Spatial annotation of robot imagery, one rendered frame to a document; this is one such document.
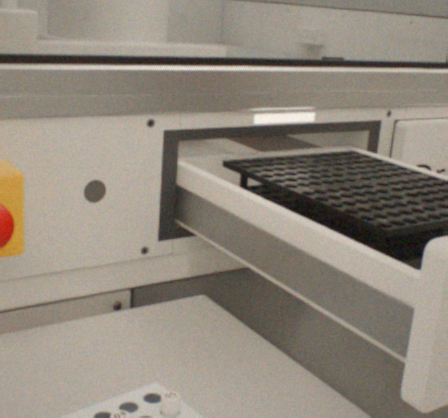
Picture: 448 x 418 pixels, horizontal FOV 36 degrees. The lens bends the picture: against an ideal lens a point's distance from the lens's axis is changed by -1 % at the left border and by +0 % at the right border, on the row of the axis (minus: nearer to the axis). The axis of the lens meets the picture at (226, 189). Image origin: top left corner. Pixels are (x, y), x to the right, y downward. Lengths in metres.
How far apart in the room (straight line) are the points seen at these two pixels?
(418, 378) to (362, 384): 0.57
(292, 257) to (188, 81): 0.21
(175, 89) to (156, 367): 0.26
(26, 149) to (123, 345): 0.19
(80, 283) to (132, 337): 0.09
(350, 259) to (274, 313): 0.35
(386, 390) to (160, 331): 0.50
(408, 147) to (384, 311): 0.41
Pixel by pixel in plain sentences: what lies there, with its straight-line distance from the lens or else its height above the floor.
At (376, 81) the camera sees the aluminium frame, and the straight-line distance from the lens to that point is 0.82.
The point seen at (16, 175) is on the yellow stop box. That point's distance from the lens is 0.57.
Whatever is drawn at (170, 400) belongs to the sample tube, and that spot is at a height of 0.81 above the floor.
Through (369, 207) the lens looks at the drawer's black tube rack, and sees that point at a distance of 0.58.
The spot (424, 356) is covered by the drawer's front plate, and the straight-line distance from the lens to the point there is 0.44.
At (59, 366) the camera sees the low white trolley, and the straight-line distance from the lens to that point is 0.59.
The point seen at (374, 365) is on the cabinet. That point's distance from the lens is 1.01.
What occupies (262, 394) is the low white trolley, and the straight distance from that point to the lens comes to 0.56.
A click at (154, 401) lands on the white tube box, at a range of 0.49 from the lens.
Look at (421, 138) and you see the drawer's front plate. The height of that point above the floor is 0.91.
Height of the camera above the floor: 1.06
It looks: 16 degrees down
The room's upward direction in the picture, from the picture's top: 4 degrees clockwise
